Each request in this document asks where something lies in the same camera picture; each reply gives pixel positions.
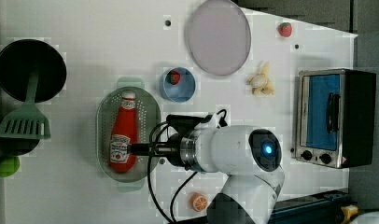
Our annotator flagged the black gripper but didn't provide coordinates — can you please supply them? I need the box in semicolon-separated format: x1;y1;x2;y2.
127;133;183;167

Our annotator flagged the red plush ketchup bottle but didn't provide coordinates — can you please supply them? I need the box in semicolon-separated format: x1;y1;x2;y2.
109;91;137;173

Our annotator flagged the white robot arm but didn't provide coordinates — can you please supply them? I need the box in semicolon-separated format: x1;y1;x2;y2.
128;125;285;224

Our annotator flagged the green oval strainer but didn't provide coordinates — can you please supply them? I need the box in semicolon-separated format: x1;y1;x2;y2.
96;77;161;192

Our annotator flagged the blue bowl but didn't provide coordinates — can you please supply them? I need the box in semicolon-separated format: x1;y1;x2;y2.
159;67;196;103

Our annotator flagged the strawberry toy in bowl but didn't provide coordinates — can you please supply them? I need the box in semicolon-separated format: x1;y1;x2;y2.
168;71;181;85

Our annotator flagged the orange slice toy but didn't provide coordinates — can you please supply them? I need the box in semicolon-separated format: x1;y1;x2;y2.
189;192;208;212

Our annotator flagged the green slotted spatula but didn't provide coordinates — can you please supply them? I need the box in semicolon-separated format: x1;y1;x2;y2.
0;71;50;140

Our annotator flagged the green round toy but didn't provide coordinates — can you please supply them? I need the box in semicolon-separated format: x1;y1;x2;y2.
0;156;20;177

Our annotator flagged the grey round plate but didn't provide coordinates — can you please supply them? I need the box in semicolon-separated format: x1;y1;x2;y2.
187;0;251;76

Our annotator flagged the peeled banana toy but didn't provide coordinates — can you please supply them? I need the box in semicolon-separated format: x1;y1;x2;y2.
247;63;275;95

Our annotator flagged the black frying pan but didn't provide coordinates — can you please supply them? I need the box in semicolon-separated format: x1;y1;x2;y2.
0;39;67;103

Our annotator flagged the red strawberry toy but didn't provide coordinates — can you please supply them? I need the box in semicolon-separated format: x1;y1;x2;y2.
277;22;292;37

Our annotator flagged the silver black toaster oven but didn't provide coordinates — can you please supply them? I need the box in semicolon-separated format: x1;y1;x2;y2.
295;69;376;169

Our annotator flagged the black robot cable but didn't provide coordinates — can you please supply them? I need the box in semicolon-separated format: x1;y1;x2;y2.
146;108;230;224

